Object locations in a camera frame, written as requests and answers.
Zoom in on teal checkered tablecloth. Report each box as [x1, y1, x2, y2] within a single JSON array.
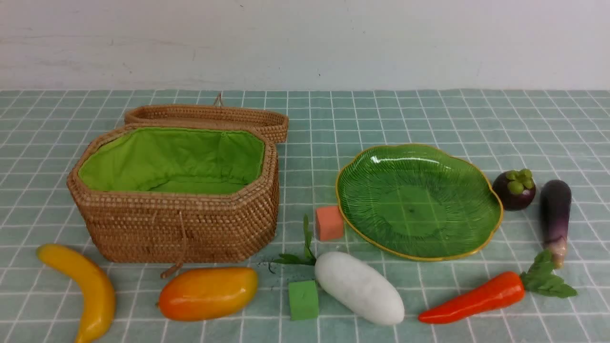
[[0, 89, 610, 343]]

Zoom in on dark purple toy mangosteen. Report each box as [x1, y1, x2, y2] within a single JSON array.
[[492, 169, 537, 211]]

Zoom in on yellow toy banana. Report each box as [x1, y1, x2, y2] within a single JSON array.
[[36, 243, 116, 343]]

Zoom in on green foam cube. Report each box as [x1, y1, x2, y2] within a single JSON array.
[[288, 280, 319, 321]]

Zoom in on woven wicker basket lid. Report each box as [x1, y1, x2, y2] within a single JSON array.
[[124, 94, 288, 144]]

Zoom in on green leaf-shaped glass plate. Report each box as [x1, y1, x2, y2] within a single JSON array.
[[335, 143, 505, 262]]

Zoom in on white toy radish green leaves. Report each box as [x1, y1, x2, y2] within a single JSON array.
[[272, 215, 405, 326]]

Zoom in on orange toy carrot green leaves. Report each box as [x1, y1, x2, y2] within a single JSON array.
[[418, 249, 578, 325]]

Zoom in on purple toy eggplant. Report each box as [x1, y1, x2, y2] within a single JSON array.
[[539, 180, 572, 269]]

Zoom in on orange yellow toy mango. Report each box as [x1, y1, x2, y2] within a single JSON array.
[[157, 267, 258, 322]]

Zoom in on orange foam cube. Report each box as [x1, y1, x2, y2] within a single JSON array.
[[315, 205, 344, 241]]

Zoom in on woven wicker basket green lining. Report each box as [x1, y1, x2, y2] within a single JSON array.
[[67, 123, 279, 278]]

